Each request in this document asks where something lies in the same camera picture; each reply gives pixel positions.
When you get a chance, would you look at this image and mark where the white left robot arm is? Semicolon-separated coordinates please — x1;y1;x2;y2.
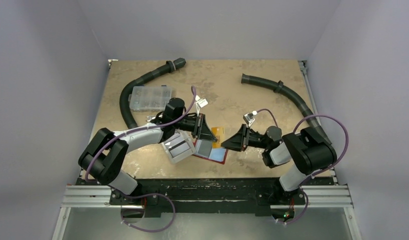
78;97;218;205

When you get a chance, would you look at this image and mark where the clear plastic screw box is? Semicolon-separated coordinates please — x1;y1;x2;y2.
128;85;173;112

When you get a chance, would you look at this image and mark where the grey corrugated hose right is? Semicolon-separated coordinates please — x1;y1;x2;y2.
240;73;333;147

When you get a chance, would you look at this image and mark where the red leather card holder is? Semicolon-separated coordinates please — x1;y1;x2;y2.
193;140;228;165

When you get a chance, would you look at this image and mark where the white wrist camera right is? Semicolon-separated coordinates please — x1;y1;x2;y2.
243;111;257;128

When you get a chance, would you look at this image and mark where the white plastic card box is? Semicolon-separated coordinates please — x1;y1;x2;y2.
161;130;196;165

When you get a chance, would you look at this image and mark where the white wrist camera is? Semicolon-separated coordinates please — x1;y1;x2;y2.
243;111;257;128
195;95;209;109

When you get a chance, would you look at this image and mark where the grey corrugated hose left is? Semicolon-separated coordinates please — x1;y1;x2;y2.
119;57;187;130

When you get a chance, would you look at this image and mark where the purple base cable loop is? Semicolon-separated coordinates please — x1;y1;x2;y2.
120;192;177;233

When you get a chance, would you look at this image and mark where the gold credit card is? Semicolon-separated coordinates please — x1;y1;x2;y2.
211;126;225;149

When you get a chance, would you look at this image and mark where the grey corrugated hose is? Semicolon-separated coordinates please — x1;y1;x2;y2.
240;73;333;147
119;57;187;130

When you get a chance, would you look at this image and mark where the silver open-end wrench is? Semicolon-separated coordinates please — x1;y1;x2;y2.
146;115;158;123

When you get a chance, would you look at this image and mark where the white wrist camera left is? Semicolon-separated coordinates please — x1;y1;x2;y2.
195;95;209;109

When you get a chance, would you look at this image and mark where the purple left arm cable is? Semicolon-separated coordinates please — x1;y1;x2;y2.
84;85;198;184

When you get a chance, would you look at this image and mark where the aluminium frame rail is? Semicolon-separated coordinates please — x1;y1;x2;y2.
61;59;352;208

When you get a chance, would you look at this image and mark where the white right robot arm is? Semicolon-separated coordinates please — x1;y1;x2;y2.
221;124;337;204

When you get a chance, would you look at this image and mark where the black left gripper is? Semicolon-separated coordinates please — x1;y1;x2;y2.
173;113;217;142

